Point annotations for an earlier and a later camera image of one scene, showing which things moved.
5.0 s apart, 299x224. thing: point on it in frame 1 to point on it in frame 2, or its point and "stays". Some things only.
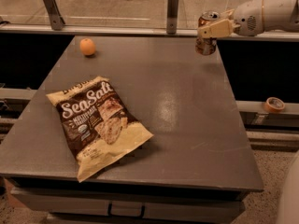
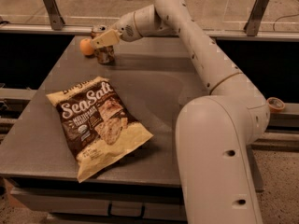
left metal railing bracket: x=49 y=2 stays
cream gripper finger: x=219 y=30 to x=106 y=38
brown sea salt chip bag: x=97 y=127 stays
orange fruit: x=87 y=47 stays
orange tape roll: x=274 y=105 stays
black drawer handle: x=109 y=210 stays
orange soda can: x=206 y=46 to x=104 y=54
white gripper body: x=248 y=19 to x=124 y=28
